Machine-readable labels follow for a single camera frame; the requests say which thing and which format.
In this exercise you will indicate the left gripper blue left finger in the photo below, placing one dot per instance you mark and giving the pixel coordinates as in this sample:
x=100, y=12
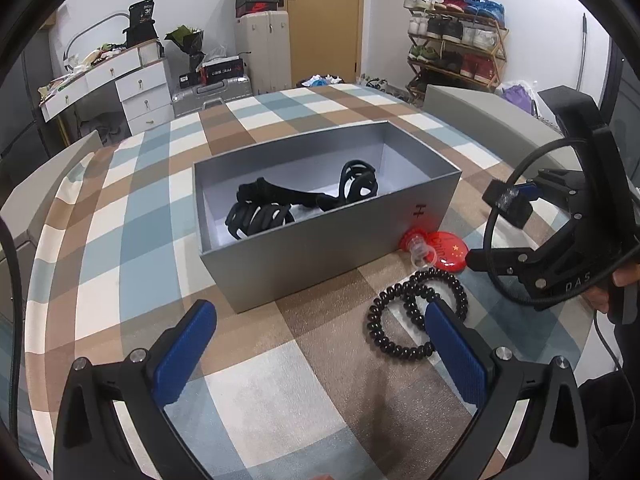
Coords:
x=178, y=350

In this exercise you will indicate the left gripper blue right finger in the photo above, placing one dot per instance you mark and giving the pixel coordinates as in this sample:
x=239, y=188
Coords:
x=463, y=351

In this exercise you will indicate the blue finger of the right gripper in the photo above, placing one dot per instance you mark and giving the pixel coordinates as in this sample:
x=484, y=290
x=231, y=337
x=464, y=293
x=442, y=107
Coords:
x=516, y=261
x=514, y=202

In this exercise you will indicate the red China badge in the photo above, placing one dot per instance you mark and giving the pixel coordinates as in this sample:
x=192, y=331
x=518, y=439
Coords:
x=440, y=250

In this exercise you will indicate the right hand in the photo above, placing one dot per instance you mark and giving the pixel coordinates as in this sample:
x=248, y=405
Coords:
x=599, y=299

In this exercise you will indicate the purple bag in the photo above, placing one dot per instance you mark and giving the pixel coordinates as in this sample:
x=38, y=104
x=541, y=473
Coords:
x=521, y=94

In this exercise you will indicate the plaid bed cover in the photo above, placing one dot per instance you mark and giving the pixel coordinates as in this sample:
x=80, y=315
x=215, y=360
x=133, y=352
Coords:
x=289, y=390

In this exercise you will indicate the grey cardboard box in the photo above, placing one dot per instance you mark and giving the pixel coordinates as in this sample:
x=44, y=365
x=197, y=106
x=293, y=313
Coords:
x=415, y=188

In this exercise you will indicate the wooden shoe rack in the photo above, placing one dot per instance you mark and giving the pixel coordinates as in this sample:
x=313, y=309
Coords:
x=456, y=43

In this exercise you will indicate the grey left nightstand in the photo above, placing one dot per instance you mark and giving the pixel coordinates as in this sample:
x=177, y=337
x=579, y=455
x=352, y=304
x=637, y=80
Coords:
x=28, y=205

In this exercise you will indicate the black basket with items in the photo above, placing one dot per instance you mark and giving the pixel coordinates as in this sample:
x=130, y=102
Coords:
x=319, y=81

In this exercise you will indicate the silver aluminium suitcase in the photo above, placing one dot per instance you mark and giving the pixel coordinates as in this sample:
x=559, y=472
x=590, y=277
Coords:
x=197, y=98

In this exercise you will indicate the wooden door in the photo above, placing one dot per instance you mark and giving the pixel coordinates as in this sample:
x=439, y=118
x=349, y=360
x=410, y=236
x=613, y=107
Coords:
x=325, y=37

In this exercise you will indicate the white dressing desk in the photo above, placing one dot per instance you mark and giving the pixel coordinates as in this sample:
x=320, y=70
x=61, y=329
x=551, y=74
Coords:
x=139, y=75

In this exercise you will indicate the black red shoe box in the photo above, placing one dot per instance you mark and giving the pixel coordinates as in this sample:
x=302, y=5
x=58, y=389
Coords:
x=219, y=69

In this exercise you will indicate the white upright suitcase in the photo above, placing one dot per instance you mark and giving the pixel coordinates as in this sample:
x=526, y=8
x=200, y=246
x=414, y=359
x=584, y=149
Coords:
x=263, y=42

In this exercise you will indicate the black flower bouquet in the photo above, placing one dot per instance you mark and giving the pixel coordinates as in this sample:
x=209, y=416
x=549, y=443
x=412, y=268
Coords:
x=189, y=41

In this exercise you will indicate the black gift bag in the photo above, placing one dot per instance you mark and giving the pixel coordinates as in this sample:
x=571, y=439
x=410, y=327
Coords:
x=141, y=24

